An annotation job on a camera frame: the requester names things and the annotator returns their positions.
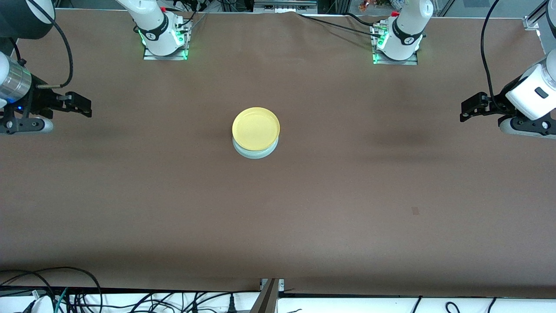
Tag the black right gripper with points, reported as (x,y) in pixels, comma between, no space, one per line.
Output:
(38,103)

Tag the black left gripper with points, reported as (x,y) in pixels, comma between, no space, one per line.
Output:
(494,105)

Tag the yellow round plate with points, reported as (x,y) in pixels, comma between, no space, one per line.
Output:
(256,128)

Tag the pale green round plate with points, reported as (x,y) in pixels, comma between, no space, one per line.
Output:
(256,154)

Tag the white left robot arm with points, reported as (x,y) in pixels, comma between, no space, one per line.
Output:
(408,30)

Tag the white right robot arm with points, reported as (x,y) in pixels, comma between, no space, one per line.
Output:
(156,30)

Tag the matte table cover sheet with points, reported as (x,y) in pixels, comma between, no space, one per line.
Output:
(304,217)

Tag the grey metal box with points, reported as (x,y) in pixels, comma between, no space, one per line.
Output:
(284,5)

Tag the black power plug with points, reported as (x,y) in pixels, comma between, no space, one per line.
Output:
(232,304)

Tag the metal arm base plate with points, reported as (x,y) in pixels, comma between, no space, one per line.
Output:
(165,57)
(395,62)

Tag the aluminium frame profile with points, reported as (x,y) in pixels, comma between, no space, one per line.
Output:
(531,21)

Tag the metal frame bracket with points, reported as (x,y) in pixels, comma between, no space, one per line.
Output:
(267,300)

